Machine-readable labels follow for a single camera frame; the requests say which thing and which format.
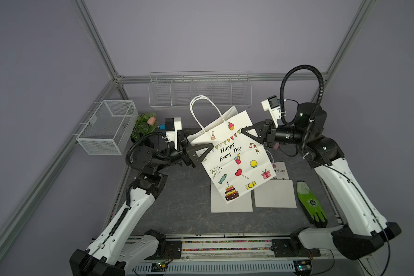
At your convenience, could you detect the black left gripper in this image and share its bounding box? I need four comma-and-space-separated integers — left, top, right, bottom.
154, 129, 213, 173

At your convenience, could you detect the large white party paper bag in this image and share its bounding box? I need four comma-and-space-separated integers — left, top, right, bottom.
254, 150, 297, 209

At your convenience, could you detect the small white party paper bag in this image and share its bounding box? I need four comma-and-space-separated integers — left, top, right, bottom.
210, 183, 253, 213

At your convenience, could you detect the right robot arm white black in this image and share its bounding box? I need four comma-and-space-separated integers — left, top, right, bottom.
243, 64, 402, 261

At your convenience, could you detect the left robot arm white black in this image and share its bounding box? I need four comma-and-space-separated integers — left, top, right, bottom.
70, 131, 214, 276

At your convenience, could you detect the potted plant with pink flower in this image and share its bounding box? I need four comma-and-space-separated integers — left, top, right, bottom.
131, 113, 158, 142

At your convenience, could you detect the green black work glove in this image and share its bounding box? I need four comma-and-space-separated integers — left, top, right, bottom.
296, 181, 328, 228

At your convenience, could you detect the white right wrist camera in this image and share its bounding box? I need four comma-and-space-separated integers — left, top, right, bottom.
261, 95, 291, 128

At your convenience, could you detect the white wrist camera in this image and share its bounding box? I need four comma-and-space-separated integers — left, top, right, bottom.
261, 95, 291, 128
159, 117, 182, 150

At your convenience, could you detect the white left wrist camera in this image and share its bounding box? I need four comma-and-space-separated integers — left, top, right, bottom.
159, 117, 182, 150

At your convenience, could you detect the white wire wall shelf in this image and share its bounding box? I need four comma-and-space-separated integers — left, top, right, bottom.
148, 71, 253, 108

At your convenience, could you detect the white wire side basket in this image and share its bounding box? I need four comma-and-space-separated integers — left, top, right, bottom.
76, 100, 138, 156

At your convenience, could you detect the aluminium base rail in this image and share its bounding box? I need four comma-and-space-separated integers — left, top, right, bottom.
79, 233, 356, 276

